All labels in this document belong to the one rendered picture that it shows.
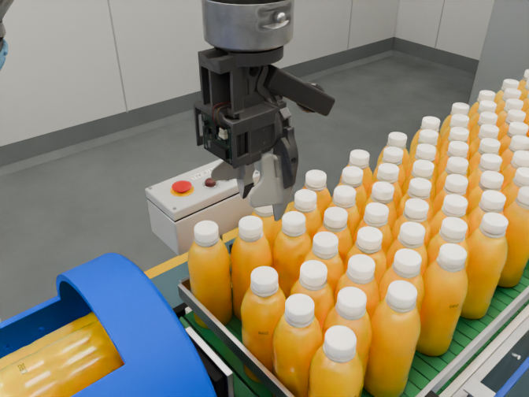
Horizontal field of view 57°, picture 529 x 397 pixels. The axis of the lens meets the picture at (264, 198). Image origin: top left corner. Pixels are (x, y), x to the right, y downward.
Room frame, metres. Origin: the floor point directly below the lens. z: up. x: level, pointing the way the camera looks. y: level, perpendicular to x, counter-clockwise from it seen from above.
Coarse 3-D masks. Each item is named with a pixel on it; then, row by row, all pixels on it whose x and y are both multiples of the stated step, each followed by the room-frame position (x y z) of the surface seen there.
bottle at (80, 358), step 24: (72, 336) 0.33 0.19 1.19; (96, 336) 0.33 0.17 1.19; (24, 360) 0.30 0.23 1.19; (48, 360) 0.30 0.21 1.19; (72, 360) 0.30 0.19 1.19; (96, 360) 0.31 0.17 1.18; (120, 360) 0.32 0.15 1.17; (0, 384) 0.27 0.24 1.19; (24, 384) 0.27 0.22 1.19; (48, 384) 0.28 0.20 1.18; (72, 384) 0.28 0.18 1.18
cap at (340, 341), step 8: (336, 328) 0.41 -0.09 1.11; (344, 328) 0.41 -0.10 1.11; (328, 336) 0.40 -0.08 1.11; (336, 336) 0.40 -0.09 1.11; (344, 336) 0.40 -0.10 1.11; (352, 336) 0.40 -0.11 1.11; (328, 344) 0.39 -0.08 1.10; (336, 344) 0.39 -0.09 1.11; (344, 344) 0.39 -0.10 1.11; (352, 344) 0.39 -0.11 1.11; (328, 352) 0.39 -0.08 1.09; (336, 352) 0.38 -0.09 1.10; (344, 352) 0.38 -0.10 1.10; (352, 352) 0.39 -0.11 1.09
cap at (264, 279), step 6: (258, 270) 0.52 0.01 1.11; (264, 270) 0.52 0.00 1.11; (270, 270) 0.52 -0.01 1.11; (252, 276) 0.51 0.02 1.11; (258, 276) 0.51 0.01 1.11; (264, 276) 0.51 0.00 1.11; (270, 276) 0.51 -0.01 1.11; (276, 276) 0.51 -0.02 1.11; (252, 282) 0.50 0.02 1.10; (258, 282) 0.50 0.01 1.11; (264, 282) 0.50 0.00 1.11; (270, 282) 0.50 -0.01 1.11; (276, 282) 0.50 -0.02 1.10; (258, 288) 0.49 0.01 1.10; (264, 288) 0.49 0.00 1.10; (270, 288) 0.49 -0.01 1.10
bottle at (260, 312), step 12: (252, 288) 0.50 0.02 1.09; (276, 288) 0.50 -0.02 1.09; (252, 300) 0.49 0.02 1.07; (264, 300) 0.49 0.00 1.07; (276, 300) 0.49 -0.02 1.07; (252, 312) 0.49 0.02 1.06; (264, 312) 0.48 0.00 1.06; (276, 312) 0.49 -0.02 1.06; (252, 324) 0.48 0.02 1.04; (264, 324) 0.48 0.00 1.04; (252, 336) 0.48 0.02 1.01; (264, 336) 0.48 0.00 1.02; (252, 348) 0.48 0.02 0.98; (264, 348) 0.48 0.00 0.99; (264, 360) 0.48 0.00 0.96
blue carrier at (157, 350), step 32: (64, 288) 0.43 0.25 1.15; (96, 288) 0.35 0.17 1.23; (128, 288) 0.35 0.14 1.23; (32, 320) 0.42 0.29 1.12; (64, 320) 0.44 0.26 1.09; (128, 320) 0.32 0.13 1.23; (160, 320) 0.32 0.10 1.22; (0, 352) 0.39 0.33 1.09; (128, 352) 0.29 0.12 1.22; (160, 352) 0.30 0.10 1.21; (192, 352) 0.30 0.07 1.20; (96, 384) 0.26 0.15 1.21; (128, 384) 0.27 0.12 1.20; (160, 384) 0.27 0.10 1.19; (192, 384) 0.28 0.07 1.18
